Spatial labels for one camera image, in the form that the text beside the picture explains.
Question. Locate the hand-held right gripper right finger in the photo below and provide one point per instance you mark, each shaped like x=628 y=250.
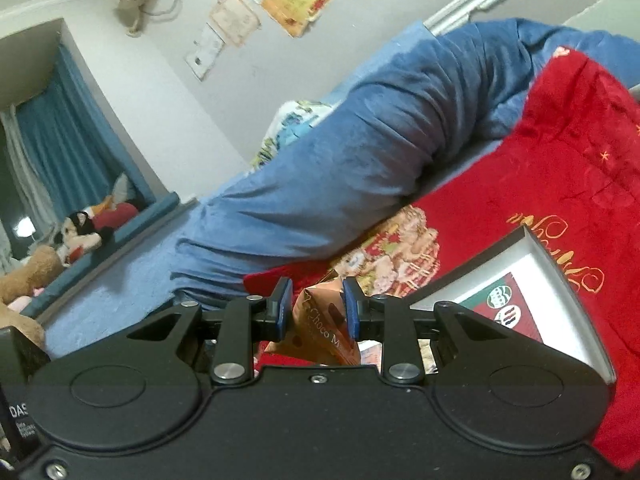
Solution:
x=351 y=310

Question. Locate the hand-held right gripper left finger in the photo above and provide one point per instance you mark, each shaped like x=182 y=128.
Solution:
x=285 y=310

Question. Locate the orange snack packet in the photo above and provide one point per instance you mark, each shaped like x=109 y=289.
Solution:
x=320 y=315

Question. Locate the grey white cardboard box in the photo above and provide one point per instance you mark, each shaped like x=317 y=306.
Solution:
x=550 y=305

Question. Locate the brown teddy bear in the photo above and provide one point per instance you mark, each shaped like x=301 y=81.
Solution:
x=30 y=275

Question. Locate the blue plush duvet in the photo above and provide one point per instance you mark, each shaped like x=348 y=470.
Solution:
x=350 y=160

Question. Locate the red green printed packet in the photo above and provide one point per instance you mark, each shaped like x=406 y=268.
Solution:
x=510 y=305

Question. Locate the black white plush toy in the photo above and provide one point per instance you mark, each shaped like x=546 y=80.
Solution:
x=80 y=235

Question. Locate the blue window sill cushion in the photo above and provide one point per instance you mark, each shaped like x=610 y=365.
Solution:
x=130 y=232

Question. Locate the cartoon printed pillow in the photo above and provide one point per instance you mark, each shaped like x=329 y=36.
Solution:
x=285 y=127

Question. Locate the red plush toy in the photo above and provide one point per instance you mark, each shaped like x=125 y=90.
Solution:
x=116 y=216

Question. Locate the white orange duck plush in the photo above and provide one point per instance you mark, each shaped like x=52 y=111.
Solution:
x=122 y=190

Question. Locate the white sheer curtain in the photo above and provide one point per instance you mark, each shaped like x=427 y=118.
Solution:
x=25 y=180

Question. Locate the red bear printed blanket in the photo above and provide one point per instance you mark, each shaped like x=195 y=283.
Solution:
x=560 y=175

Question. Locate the teal curtain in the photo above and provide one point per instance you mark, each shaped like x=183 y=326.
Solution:
x=75 y=130

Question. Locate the pale wall certificate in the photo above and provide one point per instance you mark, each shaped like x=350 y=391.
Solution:
x=234 y=15

